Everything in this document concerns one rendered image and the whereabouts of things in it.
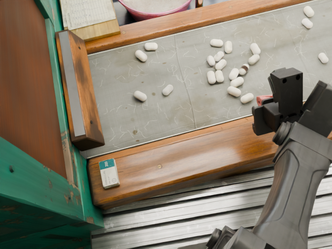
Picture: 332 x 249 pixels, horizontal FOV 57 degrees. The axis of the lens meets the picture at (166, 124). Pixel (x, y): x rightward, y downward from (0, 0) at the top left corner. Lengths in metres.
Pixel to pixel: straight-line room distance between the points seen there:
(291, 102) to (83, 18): 0.61
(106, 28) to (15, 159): 0.58
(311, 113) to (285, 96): 0.06
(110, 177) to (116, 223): 0.15
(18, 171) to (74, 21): 0.61
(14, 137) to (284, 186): 0.36
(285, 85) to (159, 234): 0.45
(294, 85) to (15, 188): 0.46
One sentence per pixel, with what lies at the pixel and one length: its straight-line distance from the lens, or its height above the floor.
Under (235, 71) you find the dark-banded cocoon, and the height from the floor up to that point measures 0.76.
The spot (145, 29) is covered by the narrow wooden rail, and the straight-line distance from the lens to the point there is 0.90.
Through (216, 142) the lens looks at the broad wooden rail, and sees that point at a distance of 0.73.
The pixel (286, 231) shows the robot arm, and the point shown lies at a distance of 0.38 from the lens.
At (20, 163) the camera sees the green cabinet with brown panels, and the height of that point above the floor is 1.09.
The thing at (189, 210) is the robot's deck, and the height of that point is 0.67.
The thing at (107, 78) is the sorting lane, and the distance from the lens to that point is 0.85.
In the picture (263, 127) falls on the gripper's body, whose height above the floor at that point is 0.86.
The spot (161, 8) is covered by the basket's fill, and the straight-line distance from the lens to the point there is 0.99.
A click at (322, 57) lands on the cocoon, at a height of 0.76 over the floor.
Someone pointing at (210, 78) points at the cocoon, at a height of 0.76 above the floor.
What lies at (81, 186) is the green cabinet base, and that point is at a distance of 0.67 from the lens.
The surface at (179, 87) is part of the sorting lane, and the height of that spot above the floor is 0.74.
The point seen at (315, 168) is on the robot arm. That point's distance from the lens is 0.46.
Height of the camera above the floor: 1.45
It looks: 67 degrees down
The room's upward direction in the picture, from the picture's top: 6 degrees counter-clockwise
